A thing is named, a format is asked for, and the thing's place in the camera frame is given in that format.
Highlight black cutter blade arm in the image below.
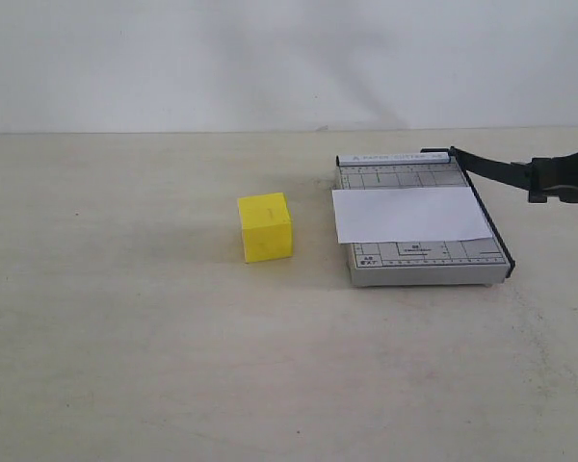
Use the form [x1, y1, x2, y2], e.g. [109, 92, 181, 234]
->
[420, 146, 534, 203]

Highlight white paper sheet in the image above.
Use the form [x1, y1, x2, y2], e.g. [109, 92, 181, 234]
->
[332, 187, 493, 244]

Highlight grey paper cutter base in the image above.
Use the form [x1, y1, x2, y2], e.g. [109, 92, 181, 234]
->
[336, 148, 515, 287]

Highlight yellow foam cube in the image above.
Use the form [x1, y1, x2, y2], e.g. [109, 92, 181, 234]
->
[237, 192, 293, 263]

